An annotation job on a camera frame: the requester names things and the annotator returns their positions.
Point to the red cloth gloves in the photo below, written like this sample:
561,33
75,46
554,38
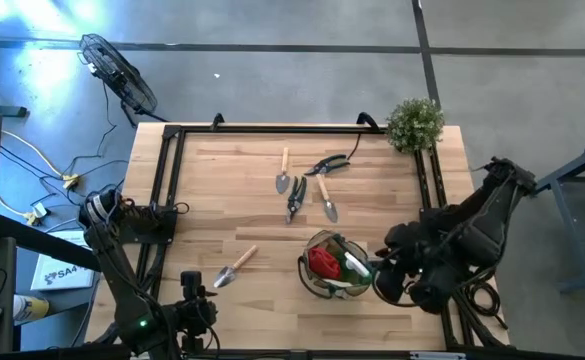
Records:
323,262

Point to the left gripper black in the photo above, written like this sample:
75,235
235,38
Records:
194,315

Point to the white printed booklet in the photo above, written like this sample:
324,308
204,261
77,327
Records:
64,270

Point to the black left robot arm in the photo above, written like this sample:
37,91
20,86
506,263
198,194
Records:
122,280

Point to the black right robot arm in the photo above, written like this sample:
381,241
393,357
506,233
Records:
492,220

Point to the green potted plant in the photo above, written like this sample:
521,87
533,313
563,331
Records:
414,125

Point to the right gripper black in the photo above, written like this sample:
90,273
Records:
402,260

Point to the blue metal table frame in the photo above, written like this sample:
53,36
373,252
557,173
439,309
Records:
572,210

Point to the black frame clamp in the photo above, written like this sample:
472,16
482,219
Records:
217,120
367,120

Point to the black aluminium table frame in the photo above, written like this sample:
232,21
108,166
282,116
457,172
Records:
272,129

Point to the green white spray bottle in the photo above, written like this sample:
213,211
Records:
354,265

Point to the white bar on frame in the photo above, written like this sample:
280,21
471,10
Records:
437,356

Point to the black floor fan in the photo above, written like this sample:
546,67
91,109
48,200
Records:
122,80

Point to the cream green canvas gardening bag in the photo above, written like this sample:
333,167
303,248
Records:
329,239

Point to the yellow spray can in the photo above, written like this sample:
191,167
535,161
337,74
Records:
29,308

